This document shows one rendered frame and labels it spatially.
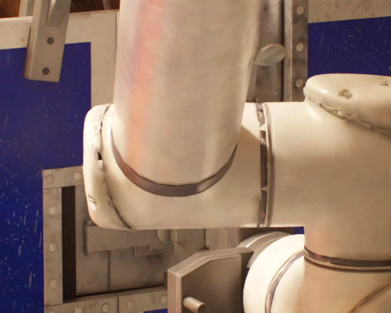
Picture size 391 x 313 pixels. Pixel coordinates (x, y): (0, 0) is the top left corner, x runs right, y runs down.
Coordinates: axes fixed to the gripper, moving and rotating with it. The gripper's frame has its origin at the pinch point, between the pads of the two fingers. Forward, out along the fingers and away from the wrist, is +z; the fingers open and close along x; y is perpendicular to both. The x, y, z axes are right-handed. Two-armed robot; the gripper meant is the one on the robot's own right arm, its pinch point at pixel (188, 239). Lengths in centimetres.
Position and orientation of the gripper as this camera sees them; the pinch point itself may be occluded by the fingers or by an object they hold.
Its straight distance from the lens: 207.0
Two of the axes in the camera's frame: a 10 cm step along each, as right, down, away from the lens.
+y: 8.9, -1.0, 4.4
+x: 0.0, -9.8, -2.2
